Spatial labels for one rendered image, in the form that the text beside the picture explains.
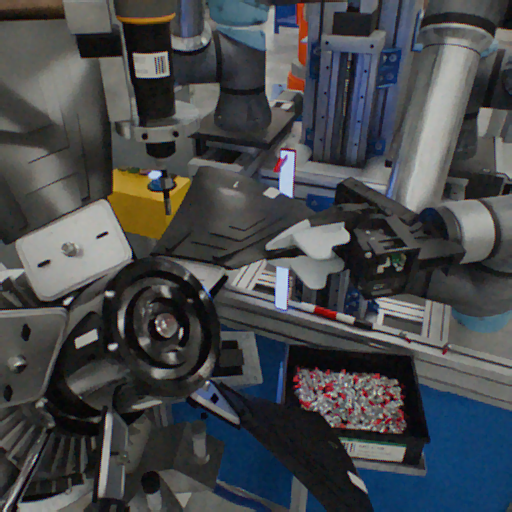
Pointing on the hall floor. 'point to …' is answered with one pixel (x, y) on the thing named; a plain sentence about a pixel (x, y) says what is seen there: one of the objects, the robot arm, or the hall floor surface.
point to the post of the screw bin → (298, 496)
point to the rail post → (162, 415)
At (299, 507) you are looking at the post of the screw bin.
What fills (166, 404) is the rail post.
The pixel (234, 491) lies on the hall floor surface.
